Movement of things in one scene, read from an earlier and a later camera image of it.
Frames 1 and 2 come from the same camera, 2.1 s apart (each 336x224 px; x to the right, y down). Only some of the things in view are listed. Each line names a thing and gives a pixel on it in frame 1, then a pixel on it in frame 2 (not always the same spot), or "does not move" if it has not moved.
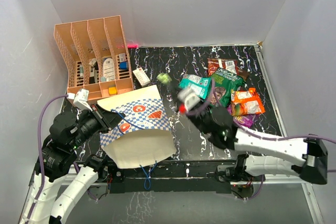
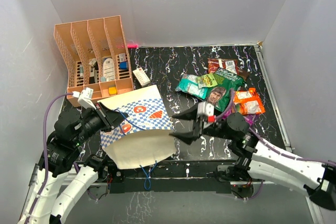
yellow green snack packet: x=164 y=78 → x=206 y=81
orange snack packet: x=246 y=102 does not move
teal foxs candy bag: x=201 y=86 does not move
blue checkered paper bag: x=144 y=134 does not move
